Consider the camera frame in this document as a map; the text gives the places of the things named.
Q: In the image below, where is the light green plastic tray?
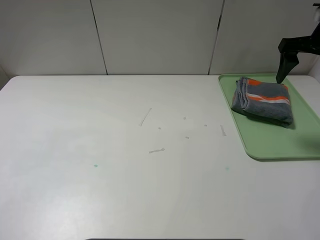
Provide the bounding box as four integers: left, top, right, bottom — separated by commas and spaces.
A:
231, 79, 320, 161

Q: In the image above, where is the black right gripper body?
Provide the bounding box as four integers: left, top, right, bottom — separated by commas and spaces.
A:
278, 24, 320, 55

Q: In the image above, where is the grey towel with orange stripes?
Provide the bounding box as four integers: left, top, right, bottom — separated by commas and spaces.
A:
231, 76, 294, 127

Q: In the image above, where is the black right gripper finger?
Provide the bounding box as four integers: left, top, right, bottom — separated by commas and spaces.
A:
275, 52, 299, 84

